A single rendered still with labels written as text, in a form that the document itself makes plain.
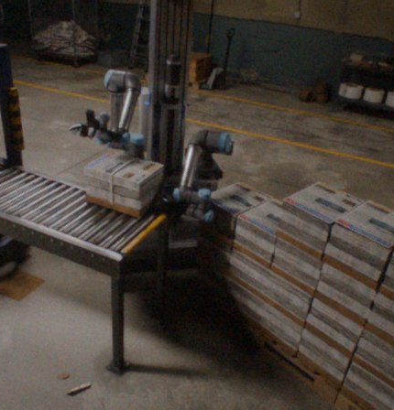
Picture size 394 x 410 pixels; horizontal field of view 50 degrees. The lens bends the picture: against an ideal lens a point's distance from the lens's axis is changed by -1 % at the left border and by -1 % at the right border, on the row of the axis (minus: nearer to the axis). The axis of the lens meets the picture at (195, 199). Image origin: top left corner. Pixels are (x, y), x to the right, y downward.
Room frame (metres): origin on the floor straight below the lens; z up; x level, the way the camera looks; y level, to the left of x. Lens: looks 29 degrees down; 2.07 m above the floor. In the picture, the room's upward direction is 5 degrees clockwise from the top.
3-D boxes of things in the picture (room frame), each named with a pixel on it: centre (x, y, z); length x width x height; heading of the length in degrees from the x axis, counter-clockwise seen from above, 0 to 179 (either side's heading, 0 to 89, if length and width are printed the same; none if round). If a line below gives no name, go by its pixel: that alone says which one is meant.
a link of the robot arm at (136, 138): (2.73, 0.45, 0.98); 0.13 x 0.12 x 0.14; 80
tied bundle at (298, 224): (1.98, -0.68, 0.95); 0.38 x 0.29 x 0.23; 136
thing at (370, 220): (1.80, -0.90, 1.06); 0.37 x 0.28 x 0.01; 136
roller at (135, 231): (1.93, 0.32, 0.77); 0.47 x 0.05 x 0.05; 158
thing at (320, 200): (1.97, -0.67, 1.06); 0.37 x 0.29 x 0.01; 136
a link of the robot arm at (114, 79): (2.75, 0.58, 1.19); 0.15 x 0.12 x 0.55; 80
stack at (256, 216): (2.07, -0.59, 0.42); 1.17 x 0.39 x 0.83; 47
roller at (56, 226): (2.08, 0.68, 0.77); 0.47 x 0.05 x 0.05; 158
